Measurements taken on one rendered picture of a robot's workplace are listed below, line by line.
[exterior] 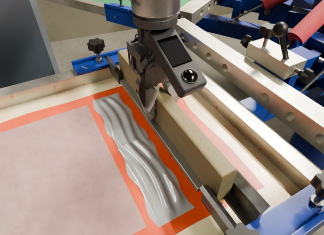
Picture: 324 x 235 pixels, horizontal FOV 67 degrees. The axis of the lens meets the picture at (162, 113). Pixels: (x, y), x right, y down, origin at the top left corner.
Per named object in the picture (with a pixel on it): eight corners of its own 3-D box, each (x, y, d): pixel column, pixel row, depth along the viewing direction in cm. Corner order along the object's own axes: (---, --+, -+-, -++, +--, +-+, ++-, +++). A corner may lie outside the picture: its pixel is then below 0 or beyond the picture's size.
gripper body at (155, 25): (161, 59, 51) (161, -1, 43) (183, 80, 46) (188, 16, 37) (128, 69, 48) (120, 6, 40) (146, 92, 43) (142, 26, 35)
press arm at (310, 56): (265, 90, 59) (272, 73, 56) (248, 78, 63) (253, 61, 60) (312, 71, 65) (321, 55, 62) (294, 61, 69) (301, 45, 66)
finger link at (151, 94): (142, 106, 54) (146, 69, 49) (155, 122, 51) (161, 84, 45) (129, 109, 53) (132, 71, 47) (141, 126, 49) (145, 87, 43)
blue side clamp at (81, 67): (81, 91, 67) (75, 69, 63) (76, 82, 71) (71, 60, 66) (174, 63, 78) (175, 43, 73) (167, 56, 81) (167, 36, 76)
